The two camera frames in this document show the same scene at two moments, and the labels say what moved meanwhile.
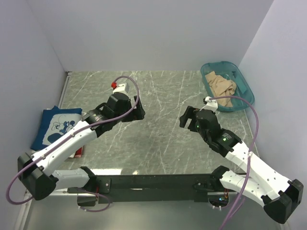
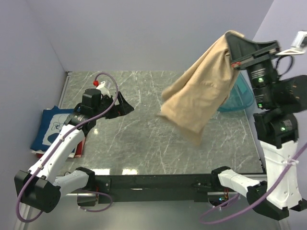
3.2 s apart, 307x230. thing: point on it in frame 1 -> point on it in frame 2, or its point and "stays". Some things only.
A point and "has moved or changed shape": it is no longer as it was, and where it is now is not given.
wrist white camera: (122, 87) -> (103, 89)
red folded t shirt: (79, 153) stays
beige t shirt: (221, 87) has moved or changed shape
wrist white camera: (211, 104) -> (299, 46)
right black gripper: (192, 118) -> (255, 57)
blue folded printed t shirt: (53, 122) stays
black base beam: (153, 188) stays
